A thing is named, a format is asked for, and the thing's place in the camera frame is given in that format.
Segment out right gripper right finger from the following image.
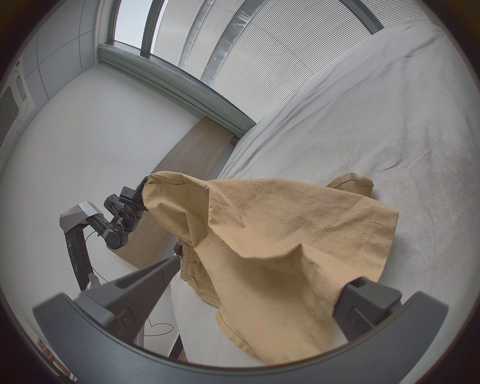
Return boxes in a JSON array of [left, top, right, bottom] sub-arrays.
[[334, 277, 403, 344]]

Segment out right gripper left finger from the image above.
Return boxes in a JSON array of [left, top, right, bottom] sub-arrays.
[[75, 255, 181, 344]]

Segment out tan shorts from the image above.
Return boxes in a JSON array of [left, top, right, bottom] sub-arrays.
[[144, 170, 400, 366]]

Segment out bed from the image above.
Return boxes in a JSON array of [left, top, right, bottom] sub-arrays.
[[112, 19, 479, 370]]

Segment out white ceiling air conditioner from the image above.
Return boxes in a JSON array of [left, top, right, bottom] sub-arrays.
[[0, 62, 36, 151]]

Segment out window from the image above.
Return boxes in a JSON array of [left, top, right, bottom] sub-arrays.
[[109, 0, 383, 124]]

